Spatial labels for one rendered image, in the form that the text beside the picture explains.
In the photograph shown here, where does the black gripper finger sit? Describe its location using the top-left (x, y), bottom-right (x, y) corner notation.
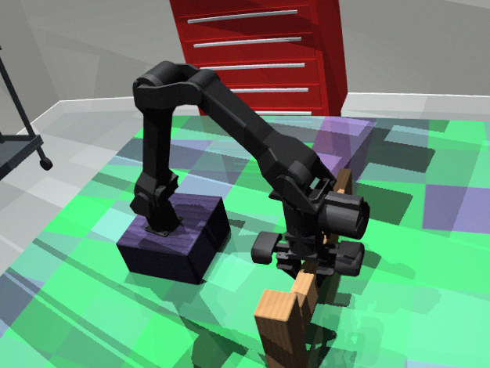
top-left (315, 262), bottom-right (335, 288)
top-left (276, 259), bottom-right (302, 280)

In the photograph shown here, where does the wooden post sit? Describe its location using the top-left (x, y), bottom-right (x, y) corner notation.
top-left (254, 289), bottom-right (308, 368)

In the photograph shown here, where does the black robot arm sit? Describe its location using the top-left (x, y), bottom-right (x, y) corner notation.
top-left (129, 61), bottom-right (369, 240)

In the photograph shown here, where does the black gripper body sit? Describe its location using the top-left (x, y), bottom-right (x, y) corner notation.
top-left (250, 226), bottom-right (365, 276)

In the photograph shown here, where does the tan wooden board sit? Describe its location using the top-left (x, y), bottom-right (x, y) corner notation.
top-left (290, 168), bottom-right (353, 334)

